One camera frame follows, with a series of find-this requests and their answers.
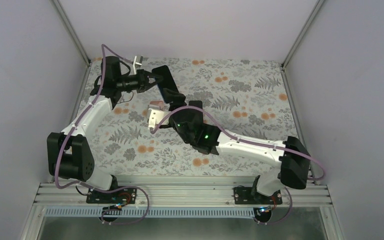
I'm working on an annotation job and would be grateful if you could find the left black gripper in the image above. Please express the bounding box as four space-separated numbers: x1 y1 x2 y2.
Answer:
115 69 163 93

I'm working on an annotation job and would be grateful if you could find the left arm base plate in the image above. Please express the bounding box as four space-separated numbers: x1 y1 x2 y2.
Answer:
86 188 137 205

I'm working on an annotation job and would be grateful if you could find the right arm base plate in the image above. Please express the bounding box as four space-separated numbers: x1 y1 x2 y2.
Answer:
233 185 283 205

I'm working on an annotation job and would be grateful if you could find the floral table mat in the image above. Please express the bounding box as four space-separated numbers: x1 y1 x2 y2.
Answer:
87 58 297 177

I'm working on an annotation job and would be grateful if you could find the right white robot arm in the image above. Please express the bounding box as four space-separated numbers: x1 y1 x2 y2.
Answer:
162 88 310 204

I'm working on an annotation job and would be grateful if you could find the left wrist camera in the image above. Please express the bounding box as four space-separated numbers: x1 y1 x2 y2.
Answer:
132 55 144 75

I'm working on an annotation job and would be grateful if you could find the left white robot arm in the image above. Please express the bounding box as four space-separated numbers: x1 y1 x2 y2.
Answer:
46 56 164 203

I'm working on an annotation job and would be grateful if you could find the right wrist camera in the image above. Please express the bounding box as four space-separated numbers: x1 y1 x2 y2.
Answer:
147 107 171 132

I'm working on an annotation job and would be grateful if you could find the grey slotted cable duct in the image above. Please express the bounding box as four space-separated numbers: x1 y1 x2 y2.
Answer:
44 206 255 219

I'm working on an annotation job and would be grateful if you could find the aluminium mounting rail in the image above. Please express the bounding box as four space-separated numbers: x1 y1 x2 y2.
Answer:
33 175 333 208

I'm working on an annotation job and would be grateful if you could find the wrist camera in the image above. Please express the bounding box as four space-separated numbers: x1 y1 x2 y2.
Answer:
132 55 144 75
147 107 171 132

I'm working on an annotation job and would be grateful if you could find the pink phone case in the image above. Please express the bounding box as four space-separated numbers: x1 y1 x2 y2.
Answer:
148 100 165 111

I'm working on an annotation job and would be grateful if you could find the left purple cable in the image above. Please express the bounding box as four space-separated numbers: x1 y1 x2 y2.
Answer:
53 43 135 190

